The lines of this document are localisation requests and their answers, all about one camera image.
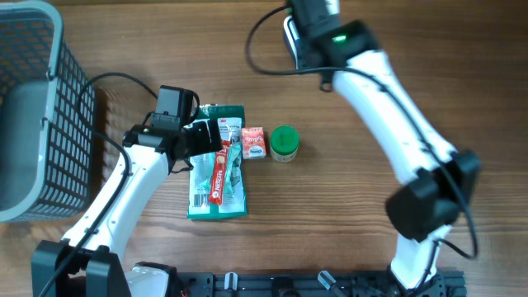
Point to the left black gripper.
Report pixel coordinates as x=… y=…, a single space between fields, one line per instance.
x=203 y=144

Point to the mint green wipes sachet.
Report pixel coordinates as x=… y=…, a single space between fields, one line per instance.
x=204 y=165

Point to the pink Kleenex tissue pack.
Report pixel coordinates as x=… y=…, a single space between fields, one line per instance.
x=254 y=145

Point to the green lid seasoning jar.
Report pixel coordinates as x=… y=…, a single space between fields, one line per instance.
x=284 y=143

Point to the red Nescafe coffee stick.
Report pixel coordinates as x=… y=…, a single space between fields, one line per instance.
x=218 y=175

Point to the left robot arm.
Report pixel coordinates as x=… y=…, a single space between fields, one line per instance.
x=87 y=260

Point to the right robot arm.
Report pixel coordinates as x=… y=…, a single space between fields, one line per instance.
x=436 y=180

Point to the white barcode scanner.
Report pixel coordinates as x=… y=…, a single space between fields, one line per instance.
x=292 y=41

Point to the grey plastic mesh basket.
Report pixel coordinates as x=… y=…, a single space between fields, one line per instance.
x=46 y=148

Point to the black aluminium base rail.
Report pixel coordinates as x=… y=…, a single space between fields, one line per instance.
x=356 y=284

